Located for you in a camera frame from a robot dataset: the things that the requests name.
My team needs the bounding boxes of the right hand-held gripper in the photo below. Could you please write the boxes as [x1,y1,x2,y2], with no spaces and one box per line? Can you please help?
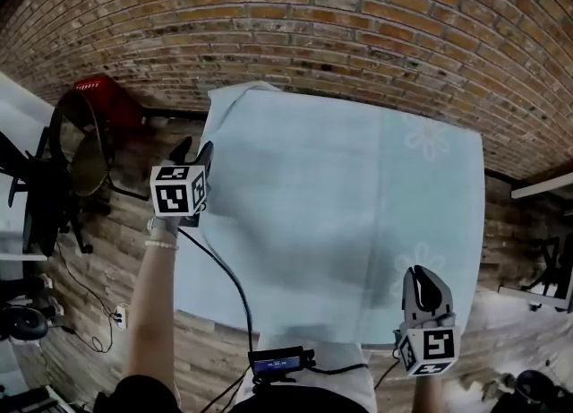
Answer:
[392,265,463,378]

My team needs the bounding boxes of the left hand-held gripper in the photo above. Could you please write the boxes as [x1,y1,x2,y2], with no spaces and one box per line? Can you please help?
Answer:
[150,136,216,228]

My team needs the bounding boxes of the light blue daisy tablecloth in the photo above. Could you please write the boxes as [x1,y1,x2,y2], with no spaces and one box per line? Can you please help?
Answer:
[171,80,488,346]

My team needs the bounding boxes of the person's right forearm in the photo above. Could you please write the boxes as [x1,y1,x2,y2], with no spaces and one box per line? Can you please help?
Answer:
[408,374,445,413]

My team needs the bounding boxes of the person's left forearm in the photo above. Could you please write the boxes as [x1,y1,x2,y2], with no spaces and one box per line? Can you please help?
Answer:
[124,240,181,403]

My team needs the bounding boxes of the person's left hand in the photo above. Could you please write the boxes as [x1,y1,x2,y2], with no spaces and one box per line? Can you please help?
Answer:
[147,214,183,243]

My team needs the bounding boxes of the red plastic crate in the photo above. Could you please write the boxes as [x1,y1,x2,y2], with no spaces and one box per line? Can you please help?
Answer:
[73,74,148,133]

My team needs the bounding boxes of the person's light trousers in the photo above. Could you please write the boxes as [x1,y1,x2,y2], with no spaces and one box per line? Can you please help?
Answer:
[234,334,381,413]

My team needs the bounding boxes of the black swivel chair base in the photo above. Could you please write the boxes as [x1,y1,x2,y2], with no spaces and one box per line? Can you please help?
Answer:
[520,233,573,310]

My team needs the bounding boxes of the black office chair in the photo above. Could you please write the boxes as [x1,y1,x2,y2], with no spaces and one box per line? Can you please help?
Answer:
[0,126,96,259]

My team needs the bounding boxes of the small black screen device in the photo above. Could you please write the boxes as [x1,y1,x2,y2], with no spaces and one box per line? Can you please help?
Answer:
[247,345,318,382]

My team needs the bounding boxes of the white power strip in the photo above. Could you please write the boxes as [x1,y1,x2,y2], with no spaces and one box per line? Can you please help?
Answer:
[111,305,132,331]

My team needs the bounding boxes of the black round base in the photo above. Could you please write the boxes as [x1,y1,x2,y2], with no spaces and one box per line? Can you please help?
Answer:
[0,305,51,342]

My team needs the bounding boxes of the person's black top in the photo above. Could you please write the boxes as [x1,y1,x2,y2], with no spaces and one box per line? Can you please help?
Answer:
[92,372,373,413]

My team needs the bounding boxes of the white bead bracelet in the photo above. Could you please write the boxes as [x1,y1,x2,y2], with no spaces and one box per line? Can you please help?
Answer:
[143,239,181,253]

